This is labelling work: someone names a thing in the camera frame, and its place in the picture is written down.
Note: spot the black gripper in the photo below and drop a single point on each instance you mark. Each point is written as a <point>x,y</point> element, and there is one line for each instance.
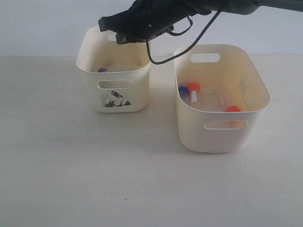
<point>148,19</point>

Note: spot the orange-capped tube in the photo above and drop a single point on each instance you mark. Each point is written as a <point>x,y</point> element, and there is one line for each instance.
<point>194,89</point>
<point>229,105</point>

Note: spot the orange-capped tube front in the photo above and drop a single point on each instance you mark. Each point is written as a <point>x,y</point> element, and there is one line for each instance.
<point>229,105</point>

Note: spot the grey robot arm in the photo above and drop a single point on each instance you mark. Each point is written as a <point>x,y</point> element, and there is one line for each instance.
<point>246,7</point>

